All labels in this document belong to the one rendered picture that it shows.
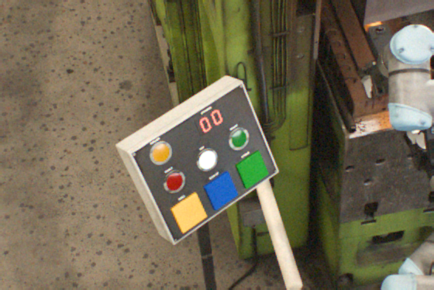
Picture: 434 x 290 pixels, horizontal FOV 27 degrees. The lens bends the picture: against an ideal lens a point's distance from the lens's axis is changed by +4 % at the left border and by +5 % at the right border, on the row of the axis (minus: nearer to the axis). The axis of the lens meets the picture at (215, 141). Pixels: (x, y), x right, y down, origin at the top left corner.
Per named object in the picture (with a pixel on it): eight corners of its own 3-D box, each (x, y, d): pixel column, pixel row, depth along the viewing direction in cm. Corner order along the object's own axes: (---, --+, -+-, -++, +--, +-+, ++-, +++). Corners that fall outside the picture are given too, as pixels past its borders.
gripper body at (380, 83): (370, 102, 198) (382, 90, 187) (360, 65, 200) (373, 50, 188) (405, 94, 199) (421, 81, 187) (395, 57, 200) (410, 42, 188)
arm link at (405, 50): (394, 65, 172) (394, 21, 173) (380, 79, 182) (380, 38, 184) (439, 65, 172) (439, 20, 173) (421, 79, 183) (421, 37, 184)
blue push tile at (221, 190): (238, 195, 223) (228, 171, 219) (215, 211, 220) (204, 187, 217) (235, 193, 224) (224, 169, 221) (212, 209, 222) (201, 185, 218)
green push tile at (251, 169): (269, 174, 226) (259, 150, 222) (247, 189, 223) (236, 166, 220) (265, 172, 227) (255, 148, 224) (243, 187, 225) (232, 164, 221)
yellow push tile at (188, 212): (207, 216, 219) (197, 193, 216) (183, 233, 217) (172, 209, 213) (204, 214, 221) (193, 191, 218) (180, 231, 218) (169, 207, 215)
